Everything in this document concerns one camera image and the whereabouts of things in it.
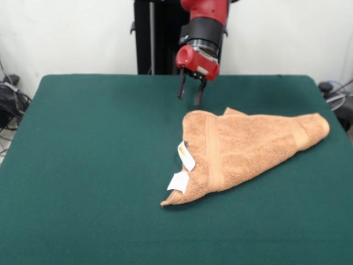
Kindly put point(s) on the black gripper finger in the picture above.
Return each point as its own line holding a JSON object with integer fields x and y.
{"x": 199, "y": 94}
{"x": 181, "y": 87}

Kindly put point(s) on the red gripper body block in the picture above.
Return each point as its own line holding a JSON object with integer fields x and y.
{"x": 197, "y": 63}

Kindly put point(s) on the tan terry towel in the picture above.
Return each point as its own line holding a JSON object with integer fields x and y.
{"x": 248, "y": 149}

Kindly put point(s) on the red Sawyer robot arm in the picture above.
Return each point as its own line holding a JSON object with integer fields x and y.
{"x": 207, "y": 25}

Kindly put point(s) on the dark green table cloth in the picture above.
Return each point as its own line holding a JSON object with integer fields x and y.
{"x": 82, "y": 165}

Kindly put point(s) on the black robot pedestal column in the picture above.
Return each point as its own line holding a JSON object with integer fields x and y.
{"x": 157, "y": 41}

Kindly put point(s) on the black pedestal caster foot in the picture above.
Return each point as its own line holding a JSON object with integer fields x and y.
{"x": 11, "y": 79}
{"x": 326, "y": 87}

